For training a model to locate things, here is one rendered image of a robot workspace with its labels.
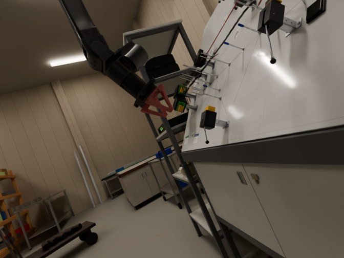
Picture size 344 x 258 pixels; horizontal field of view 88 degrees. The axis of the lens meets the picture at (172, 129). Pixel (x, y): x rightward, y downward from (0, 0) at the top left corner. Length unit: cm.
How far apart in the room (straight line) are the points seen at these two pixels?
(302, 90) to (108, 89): 812
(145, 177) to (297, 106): 358
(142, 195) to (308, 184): 351
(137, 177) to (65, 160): 442
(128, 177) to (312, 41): 360
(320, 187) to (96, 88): 821
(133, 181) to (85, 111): 488
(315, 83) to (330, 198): 26
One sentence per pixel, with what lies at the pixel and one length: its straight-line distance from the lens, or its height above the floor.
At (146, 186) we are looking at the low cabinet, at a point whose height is 34.
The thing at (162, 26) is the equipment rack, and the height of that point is 183.
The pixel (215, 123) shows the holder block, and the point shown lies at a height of 96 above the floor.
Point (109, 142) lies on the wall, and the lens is 774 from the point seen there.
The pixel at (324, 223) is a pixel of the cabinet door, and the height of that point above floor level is 62.
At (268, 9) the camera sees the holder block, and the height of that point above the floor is 116.
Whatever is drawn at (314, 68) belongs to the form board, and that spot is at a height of 98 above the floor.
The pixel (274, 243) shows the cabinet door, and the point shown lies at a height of 44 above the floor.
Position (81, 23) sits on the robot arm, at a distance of 59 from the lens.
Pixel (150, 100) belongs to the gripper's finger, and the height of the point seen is 108.
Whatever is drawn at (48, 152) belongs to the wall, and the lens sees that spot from 796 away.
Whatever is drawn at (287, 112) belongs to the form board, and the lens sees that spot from 50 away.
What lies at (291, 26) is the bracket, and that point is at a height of 110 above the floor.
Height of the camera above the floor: 96
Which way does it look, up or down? 4 degrees up
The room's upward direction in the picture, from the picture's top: 24 degrees counter-clockwise
